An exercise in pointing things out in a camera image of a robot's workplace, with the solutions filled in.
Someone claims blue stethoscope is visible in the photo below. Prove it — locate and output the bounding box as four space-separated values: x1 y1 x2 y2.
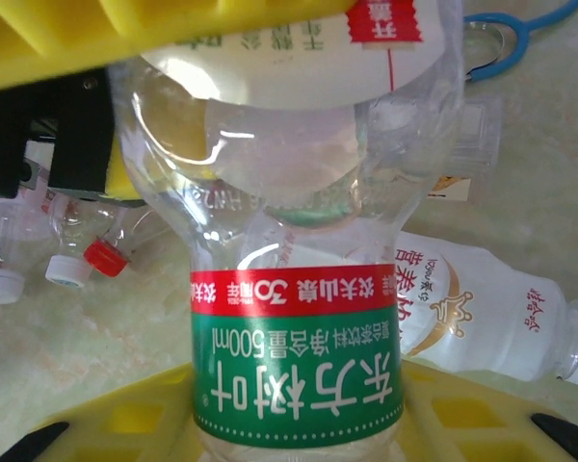
461 0 578 83

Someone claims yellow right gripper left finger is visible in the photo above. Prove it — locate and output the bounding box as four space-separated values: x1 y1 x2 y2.
0 361 198 462

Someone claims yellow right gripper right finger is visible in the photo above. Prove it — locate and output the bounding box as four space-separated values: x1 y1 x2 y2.
399 360 578 462

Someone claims green and red label bottle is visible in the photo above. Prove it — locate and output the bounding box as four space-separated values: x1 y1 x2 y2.
186 206 407 462

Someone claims white bottle with gold crown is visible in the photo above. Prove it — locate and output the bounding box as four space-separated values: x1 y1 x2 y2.
394 229 578 392

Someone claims clear bottle with orange label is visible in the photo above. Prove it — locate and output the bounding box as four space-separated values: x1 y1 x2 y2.
426 91 506 202

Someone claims clear bottle with red cap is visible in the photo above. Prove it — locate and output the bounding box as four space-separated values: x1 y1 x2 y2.
47 192 174 279

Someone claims clear bottle with white cap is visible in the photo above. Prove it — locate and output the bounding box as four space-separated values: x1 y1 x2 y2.
26 190 91 291
0 192 28 306

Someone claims white and red label bottle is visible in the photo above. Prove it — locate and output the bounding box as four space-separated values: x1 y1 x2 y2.
108 0 466 270

